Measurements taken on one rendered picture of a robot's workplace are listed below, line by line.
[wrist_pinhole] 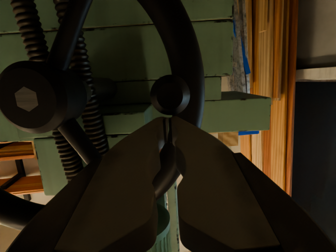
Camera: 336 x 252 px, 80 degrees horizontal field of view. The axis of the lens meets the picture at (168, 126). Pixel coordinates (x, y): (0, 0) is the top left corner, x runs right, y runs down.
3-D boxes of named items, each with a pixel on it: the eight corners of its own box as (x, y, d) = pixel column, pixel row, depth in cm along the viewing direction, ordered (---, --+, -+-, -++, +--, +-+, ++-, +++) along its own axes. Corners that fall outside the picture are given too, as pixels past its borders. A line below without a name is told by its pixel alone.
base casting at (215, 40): (236, 18, 33) (235, 76, 35) (196, 57, 89) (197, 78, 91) (-31, 35, 34) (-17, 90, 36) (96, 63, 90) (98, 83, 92)
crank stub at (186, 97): (149, 119, 12) (146, 74, 11) (157, 106, 17) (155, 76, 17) (192, 117, 12) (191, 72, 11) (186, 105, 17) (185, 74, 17)
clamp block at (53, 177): (134, 134, 27) (140, 193, 29) (147, 116, 41) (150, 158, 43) (28, 138, 28) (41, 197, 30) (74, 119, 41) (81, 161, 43)
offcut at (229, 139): (232, 125, 42) (232, 141, 43) (217, 126, 42) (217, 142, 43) (238, 128, 39) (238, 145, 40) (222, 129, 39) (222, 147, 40)
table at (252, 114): (309, 103, 26) (305, 148, 27) (236, 90, 56) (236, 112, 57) (-136, 125, 28) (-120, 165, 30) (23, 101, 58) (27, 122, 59)
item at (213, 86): (221, 76, 35) (221, 99, 35) (203, 77, 55) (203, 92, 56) (-5, 88, 36) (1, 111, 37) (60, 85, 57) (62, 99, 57)
